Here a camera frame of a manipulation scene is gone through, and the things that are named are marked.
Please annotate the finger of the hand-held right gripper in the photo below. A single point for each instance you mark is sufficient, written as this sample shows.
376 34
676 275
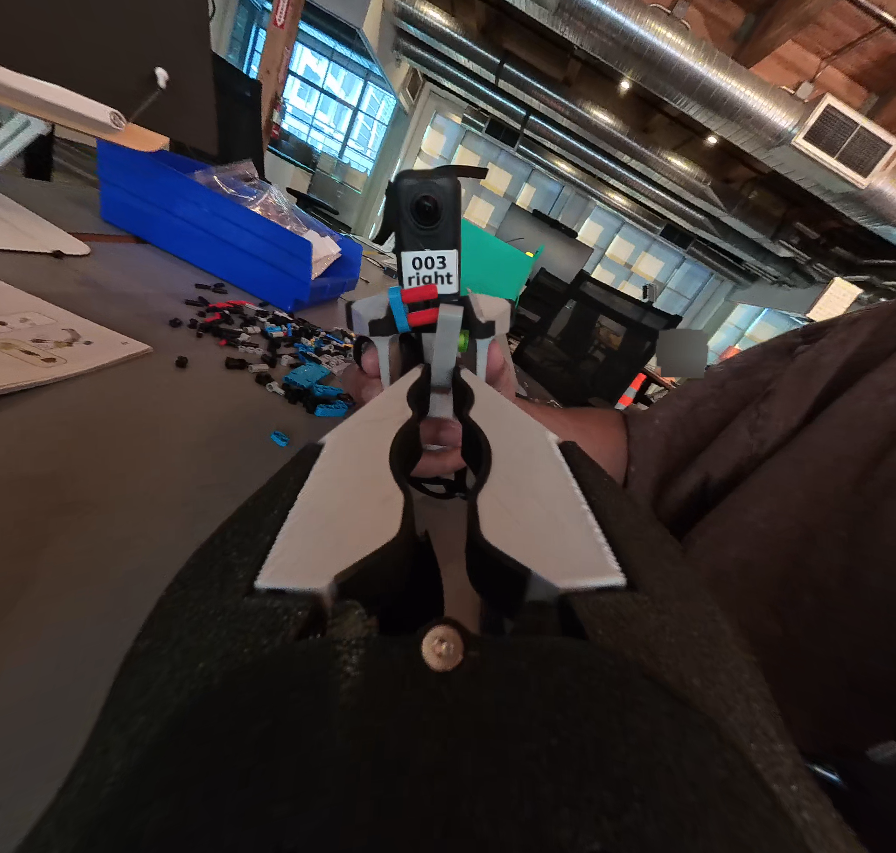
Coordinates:
371 314
490 317

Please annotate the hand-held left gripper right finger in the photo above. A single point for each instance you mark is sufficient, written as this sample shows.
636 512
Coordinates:
553 510

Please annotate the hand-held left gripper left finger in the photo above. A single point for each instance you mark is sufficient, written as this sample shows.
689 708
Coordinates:
336 510

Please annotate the blue connector brick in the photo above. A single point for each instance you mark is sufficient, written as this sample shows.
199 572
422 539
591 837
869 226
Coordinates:
399 314

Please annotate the red pin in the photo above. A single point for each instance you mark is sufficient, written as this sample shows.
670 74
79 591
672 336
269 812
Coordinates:
420 294
423 317

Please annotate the grey angled beam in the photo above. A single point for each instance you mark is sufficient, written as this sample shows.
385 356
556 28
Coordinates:
442 363

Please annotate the person's right hand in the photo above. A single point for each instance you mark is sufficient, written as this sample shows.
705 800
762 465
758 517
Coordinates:
441 447

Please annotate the teal tote bag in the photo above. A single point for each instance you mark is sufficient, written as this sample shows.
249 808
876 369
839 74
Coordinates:
497 265

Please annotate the pile of small brick pieces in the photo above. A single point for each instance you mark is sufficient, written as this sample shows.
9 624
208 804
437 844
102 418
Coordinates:
294 349

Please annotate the grey monitor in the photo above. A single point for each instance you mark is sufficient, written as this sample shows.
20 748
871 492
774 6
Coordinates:
546 244

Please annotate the orange traffic cone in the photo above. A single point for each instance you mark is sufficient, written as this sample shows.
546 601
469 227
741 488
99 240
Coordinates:
632 391

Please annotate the clear plastic bags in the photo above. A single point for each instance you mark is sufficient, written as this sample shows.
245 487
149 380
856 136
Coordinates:
273 202

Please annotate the blue plastic bin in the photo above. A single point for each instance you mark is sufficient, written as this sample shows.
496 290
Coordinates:
210 237

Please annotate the red fire extinguisher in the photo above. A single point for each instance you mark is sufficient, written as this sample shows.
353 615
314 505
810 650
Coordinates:
276 119

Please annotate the person's brown clothing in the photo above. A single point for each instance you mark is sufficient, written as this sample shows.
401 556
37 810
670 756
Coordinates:
770 517

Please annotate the instruction booklet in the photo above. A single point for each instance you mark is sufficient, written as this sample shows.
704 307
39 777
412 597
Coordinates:
56 349

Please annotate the white folding stand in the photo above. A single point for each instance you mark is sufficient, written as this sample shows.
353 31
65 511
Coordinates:
56 107

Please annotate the black board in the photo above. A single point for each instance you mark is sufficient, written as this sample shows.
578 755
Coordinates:
105 26

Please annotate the white vent grille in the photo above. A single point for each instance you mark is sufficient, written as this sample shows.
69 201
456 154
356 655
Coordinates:
847 138

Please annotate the wooden post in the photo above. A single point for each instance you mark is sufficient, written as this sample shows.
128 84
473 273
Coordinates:
283 26

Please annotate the silver ventilation duct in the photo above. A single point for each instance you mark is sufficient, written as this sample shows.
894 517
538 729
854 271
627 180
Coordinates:
665 40

